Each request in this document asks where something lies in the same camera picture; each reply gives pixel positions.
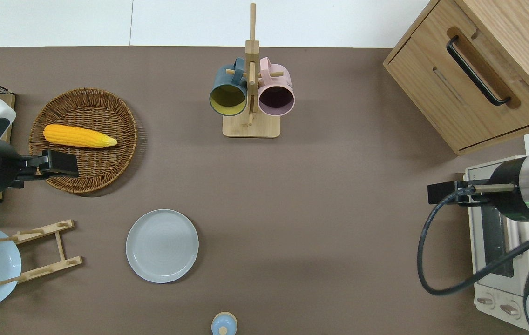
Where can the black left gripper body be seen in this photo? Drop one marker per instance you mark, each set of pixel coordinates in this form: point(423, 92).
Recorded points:
point(62, 164)

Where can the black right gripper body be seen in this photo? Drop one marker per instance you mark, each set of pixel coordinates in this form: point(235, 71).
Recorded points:
point(441, 193)

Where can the gray round plate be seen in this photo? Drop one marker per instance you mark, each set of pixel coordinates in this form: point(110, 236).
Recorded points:
point(162, 246)

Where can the wooden plate rack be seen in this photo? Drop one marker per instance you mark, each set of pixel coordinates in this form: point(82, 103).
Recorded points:
point(61, 245)

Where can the yellow corn cob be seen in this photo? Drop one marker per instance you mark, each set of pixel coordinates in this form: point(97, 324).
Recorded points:
point(73, 136)

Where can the brown wicker basket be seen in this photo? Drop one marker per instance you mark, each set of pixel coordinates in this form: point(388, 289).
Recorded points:
point(87, 107)

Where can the wooden cabinet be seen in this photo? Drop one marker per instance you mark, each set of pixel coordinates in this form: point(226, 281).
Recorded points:
point(432, 83)

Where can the white toaster oven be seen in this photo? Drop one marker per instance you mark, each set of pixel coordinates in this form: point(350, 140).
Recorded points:
point(502, 288)

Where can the dark blue mug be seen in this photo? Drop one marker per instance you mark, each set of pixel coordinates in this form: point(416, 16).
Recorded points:
point(225, 79)

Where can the wooden mug rack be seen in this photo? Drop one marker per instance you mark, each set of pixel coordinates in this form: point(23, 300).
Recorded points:
point(251, 128)

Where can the pink mug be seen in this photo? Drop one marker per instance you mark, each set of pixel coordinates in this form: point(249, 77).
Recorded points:
point(283, 81)

